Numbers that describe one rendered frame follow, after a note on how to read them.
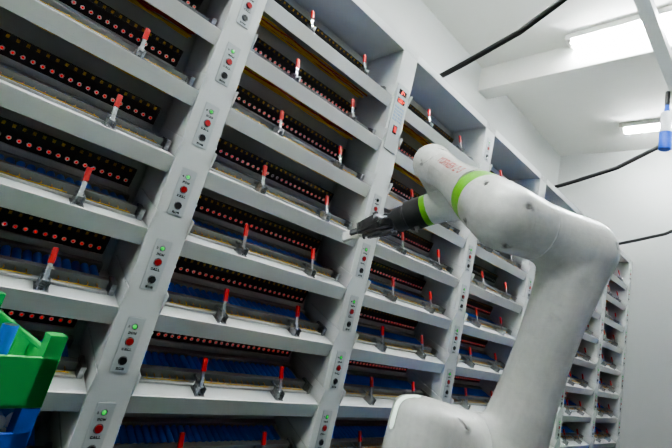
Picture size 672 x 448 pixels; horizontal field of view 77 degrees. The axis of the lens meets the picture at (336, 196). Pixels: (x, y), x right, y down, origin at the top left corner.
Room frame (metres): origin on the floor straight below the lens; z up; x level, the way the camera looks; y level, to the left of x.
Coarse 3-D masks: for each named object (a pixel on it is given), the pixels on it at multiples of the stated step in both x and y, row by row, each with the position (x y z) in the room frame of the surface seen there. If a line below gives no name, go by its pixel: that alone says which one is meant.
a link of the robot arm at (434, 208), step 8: (432, 192) 1.09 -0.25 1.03; (424, 200) 1.15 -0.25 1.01; (432, 200) 1.12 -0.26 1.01; (440, 200) 1.10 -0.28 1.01; (424, 208) 1.14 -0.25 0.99; (432, 208) 1.13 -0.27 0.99; (440, 208) 1.11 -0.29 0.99; (448, 208) 1.10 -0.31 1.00; (424, 216) 1.15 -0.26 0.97; (432, 216) 1.14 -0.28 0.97; (440, 216) 1.13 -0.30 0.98; (448, 216) 1.12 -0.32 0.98; (456, 216) 1.11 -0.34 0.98; (432, 224) 1.18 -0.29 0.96
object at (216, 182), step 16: (224, 160) 1.29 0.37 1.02; (208, 176) 1.09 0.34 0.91; (224, 176) 1.16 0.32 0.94; (256, 176) 1.37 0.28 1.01; (224, 192) 1.14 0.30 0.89; (240, 192) 1.16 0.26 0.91; (256, 192) 1.19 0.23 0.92; (288, 192) 1.46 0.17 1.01; (272, 208) 1.24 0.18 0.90; (288, 208) 1.27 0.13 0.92; (336, 208) 1.60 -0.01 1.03; (304, 224) 1.33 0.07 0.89; (320, 224) 1.36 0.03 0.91; (352, 224) 1.51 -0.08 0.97; (352, 240) 1.47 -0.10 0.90
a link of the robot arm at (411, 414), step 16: (400, 400) 0.78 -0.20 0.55; (416, 400) 0.77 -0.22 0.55; (432, 400) 0.78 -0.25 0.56; (400, 416) 0.76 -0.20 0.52; (416, 416) 0.74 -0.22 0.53; (432, 416) 0.74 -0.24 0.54; (448, 416) 0.74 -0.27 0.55; (464, 416) 0.77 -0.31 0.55; (480, 416) 0.80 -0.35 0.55; (400, 432) 0.76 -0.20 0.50; (416, 432) 0.74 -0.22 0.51; (432, 432) 0.73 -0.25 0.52; (448, 432) 0.73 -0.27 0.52; (464, 432) 0.74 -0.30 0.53; (480, 432) 0.76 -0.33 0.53
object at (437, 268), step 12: (384, 240) 1.67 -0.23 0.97; (396, 240) 1.87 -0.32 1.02; (408, 240) 1.92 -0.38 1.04; (420, 240) 1.97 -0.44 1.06; (384, 252) 1.59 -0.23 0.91; (396, 252) 1.62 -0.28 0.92; (408, 252) 1.76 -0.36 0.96; (420, 252) 2.00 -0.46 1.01; (408, 264) 1.69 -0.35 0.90; (420, 264) 1.73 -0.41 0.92; (432, 264) 1.90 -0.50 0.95; (444, 264) 1.98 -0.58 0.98; (432, 276) 1.81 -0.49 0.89; (444, 276) 1.86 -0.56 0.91; (456, 276) 1.94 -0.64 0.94
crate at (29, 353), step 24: (0, 312) 0.71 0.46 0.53; (24, 336) 0.62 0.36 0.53; (48, 336) 0.53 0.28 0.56; (0, 360) 0.50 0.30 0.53; (24, 360) 0.52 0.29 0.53; (48, 360) 0.53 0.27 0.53; (0, 384) 0.51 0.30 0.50; (24, 384) 0.52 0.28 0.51; (48, 384) 0.54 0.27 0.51; (0, 408) 0.51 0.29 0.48
